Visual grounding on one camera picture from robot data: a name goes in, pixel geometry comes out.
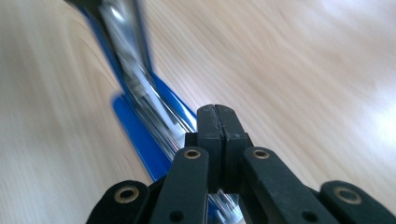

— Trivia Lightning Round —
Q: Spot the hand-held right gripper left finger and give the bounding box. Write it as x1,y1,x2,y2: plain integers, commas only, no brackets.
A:
184,104,224,194

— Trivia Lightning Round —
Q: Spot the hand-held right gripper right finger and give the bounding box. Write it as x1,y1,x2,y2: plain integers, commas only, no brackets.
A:
214,104,254,195

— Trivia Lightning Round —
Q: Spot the blue metal stapler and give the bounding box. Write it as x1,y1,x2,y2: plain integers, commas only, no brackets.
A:
64,0,247,224

